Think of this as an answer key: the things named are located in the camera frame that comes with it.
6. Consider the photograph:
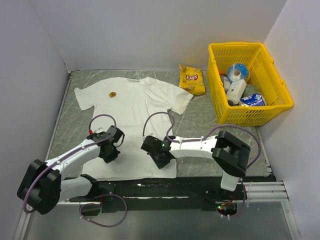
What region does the blue white tape roll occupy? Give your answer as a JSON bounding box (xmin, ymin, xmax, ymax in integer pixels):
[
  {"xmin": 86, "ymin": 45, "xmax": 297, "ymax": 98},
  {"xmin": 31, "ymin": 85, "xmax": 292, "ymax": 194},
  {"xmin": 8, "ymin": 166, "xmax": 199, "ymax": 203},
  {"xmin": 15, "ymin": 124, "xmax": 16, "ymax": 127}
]
[{"xmin": 227, "ymin": 63, "xmax": 250, "ymax": 83}]

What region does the green round melon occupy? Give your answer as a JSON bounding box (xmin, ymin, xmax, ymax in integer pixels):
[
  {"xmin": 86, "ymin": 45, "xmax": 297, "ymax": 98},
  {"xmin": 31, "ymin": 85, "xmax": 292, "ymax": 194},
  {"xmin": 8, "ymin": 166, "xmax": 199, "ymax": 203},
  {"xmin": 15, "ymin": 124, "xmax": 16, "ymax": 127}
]
[{"xmin": 242, "ymin": 84, "xmax": 259, "ymax": 98}]

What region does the yellow plastic basket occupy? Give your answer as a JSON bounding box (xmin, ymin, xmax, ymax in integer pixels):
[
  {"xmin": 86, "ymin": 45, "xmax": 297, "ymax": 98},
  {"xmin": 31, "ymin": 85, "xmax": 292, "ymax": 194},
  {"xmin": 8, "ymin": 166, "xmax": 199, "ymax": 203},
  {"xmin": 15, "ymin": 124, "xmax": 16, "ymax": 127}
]
[{"xmin": 207, "ymin": 41, "xmax": 294, "ymax": 127}]

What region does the white plastic bottle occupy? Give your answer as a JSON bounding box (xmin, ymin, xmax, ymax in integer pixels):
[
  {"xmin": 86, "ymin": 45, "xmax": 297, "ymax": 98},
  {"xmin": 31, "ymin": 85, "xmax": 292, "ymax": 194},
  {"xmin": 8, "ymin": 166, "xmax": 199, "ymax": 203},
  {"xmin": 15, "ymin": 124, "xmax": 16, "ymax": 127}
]
[{"xmin": 226, "ymin": 79, "xmax": 247, "ymax": 106}]

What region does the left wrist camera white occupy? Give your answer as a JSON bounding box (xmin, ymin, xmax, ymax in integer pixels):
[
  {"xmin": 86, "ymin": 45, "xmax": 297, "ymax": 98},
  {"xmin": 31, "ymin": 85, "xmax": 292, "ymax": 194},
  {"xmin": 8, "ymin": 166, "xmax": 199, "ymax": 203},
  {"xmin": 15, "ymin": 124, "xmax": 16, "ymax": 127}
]
[{"xmin": 89, "ymin": 127, "xmax": 104, "ymax": 135}]

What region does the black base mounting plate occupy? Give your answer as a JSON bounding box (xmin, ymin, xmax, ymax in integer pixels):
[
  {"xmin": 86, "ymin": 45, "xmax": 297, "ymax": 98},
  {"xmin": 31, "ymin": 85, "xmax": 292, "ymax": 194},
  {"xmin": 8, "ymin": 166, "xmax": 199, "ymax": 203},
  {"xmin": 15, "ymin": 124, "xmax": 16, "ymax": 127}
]
[{"xmin": 69, "ymin": 177, "xmax": 244, "ymax": 213}]

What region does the blue white snack packet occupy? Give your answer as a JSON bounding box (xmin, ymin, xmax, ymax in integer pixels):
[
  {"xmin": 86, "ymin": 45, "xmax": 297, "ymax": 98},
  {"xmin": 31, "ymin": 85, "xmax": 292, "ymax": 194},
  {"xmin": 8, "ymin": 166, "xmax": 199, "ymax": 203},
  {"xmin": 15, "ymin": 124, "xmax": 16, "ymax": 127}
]
[{"xmin": 239, "ymin": 93, "xmax": 267, "ymax": 107}]

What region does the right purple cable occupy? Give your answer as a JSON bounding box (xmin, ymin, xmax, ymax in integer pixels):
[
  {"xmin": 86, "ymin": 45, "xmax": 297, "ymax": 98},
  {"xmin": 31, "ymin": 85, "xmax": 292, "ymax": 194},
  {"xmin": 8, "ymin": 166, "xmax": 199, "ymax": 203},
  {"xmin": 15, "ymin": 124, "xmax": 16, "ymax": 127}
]
[{"xmin": 141, "ymin": 111, "xmax": 262, "ymax": 218}]

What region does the white t-shirt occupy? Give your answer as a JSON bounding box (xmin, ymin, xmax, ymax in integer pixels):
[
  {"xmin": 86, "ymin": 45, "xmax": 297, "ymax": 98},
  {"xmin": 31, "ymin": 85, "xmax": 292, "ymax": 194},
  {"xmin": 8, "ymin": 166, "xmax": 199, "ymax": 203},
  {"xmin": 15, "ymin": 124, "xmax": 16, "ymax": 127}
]
[{"xmin": 74, "ymin": 77, "xmax": 193, "ymax": 181}]

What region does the aluminium frame rail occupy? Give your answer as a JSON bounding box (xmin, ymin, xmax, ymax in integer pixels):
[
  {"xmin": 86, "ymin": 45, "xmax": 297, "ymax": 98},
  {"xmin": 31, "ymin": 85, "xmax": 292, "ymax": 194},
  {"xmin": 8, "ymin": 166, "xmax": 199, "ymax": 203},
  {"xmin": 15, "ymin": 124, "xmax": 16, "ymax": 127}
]
[{"xmin": 244, "ymin": 181, "xmax": 289, "ymax": 202}]

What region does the yellow Lays chips bag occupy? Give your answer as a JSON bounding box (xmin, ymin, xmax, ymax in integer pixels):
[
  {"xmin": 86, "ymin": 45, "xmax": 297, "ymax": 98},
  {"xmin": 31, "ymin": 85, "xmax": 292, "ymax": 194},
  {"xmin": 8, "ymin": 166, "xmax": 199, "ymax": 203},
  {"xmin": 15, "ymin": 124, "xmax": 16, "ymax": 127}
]
[{"xmin": 179, "ymin": 64, "xmax": 206, "ymax": 96}]

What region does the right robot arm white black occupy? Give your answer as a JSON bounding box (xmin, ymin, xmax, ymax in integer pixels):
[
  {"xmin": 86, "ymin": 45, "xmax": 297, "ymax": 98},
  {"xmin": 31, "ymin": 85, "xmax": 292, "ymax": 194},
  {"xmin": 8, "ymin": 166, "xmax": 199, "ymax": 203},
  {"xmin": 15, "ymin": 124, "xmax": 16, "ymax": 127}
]
[{"xmin": 141, "ymin": 130, "xmax": 251, "ymax": 200}]

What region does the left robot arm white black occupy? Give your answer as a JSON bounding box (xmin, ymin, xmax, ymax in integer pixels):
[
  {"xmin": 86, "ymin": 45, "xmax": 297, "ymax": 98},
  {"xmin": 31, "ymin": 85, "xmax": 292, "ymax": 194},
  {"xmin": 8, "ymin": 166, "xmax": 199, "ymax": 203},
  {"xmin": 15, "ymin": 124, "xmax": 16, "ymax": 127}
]
[{"xmin": 17, "ymin": 125, "xmax": 125, "ymax": 215}]

